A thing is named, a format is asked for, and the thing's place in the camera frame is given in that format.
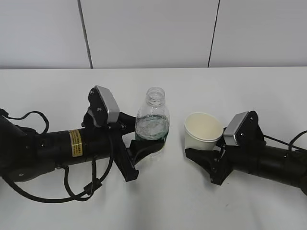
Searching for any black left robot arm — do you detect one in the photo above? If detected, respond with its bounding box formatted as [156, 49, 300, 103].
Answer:
[0, 110, 165, 182]

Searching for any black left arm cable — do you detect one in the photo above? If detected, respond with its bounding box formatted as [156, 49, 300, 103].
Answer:
[0, 109, 113, 203]

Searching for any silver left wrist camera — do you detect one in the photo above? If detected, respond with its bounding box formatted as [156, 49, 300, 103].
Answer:
[87, 85, 120, 127]

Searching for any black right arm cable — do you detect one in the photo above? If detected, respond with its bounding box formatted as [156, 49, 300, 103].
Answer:
[262, 130, 307, 151]

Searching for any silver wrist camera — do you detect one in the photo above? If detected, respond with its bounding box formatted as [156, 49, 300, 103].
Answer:
[87, 85, 120, 127]
[223, 111, 264, 146]

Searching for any clear water bottle green label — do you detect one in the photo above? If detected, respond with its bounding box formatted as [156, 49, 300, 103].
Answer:
[135, 87, 170, 142]

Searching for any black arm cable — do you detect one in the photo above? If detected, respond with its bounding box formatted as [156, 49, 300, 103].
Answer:
[262, 130, 307, 151]
[0, 109, 113, 203]

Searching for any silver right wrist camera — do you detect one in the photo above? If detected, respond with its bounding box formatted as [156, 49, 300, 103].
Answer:
[223, 111, 264, 146]

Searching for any white paper cup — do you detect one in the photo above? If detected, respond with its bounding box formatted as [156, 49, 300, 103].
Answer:
[184, 112, 224, 150]

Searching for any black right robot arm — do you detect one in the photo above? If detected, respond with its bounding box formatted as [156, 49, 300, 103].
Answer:
[185, 128, 307, 194]

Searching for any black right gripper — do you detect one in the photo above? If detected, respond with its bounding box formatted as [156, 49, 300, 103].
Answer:
[185, 128, 260, 185]

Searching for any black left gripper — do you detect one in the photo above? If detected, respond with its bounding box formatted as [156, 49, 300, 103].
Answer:
[82, 112, 165, 182]

